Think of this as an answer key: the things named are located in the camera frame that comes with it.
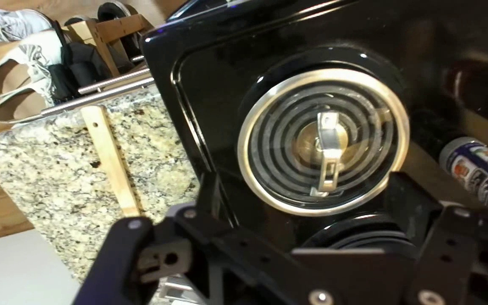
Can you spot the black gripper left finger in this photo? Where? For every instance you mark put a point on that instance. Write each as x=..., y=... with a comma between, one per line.
x=119, y=259

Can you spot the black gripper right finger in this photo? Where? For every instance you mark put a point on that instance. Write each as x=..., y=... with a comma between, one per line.
x=445, y=254

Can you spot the wooden cooking stick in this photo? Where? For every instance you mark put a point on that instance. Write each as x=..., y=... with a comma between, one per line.
x=111, y=162

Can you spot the black-cap spice bottle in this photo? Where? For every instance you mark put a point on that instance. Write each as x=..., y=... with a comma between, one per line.
x=475, y=169

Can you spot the white slip-on shoe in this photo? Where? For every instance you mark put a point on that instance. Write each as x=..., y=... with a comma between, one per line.
x=13, y=106
x=35, y=52

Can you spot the black shoe pair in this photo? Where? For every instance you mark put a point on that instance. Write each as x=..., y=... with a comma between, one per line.
x=84, y=64

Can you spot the black electric stove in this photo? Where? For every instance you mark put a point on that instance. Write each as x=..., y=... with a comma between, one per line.
x=211, y=67

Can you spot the wooden shoe rack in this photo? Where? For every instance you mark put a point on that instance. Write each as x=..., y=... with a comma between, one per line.
x=114, y=27

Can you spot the grey white sneaker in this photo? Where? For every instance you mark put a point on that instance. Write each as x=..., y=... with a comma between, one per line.
x=7, y=23

